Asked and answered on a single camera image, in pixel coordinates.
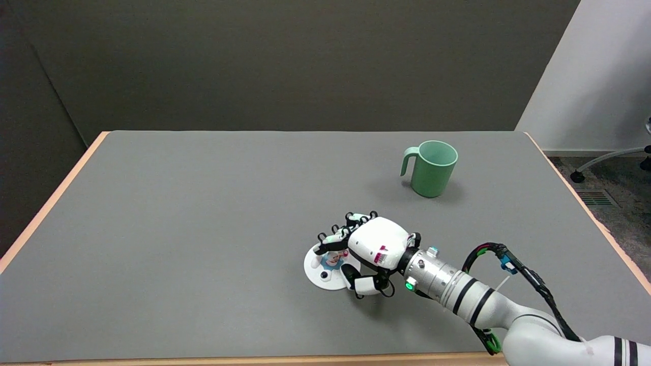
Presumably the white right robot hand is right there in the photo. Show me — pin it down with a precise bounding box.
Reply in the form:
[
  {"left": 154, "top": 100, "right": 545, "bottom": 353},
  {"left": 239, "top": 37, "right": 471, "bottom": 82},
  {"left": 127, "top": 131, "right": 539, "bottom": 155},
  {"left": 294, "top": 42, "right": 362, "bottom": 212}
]
[{"left": 313, "top": 210, "right": 423, "bottom": 300}]

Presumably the white cup lid with figurine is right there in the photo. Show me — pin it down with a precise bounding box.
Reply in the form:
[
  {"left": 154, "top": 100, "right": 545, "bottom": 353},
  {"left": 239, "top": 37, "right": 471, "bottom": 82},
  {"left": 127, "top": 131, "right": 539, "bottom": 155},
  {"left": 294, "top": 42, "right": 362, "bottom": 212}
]
[{"left": 304, "top": 244, "right": 363, "bottom": 291}]

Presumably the green plastic mug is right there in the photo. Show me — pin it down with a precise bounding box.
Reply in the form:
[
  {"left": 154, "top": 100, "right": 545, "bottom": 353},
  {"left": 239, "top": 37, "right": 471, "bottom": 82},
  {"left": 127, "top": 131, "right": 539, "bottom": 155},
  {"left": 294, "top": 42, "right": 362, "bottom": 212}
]
[{"left": 400, "top": 140, "right": 459, "bottom": 198}]

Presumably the floor vent grille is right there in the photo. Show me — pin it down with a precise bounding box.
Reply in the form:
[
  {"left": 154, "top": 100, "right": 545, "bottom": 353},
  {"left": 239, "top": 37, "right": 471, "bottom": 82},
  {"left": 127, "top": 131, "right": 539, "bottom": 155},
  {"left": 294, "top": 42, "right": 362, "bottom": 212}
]
[{"left": 577, "top": 189, "right": 619, "bottom": 208}]

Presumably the office chair base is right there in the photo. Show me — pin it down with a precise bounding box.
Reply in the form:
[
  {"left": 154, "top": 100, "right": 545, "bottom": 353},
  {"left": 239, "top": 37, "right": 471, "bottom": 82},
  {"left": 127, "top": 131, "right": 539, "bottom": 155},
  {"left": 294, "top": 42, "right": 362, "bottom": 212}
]
[{"left": 570, "top": 116, "right": 651, "bottom": 184}]

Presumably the black arm cable with green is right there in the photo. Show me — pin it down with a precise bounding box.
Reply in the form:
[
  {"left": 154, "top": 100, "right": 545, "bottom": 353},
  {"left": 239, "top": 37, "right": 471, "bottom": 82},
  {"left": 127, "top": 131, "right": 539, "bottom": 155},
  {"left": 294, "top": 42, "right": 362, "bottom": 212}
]
[{"left": 461, "top": 242, "right": 583, "bottom": 355}]

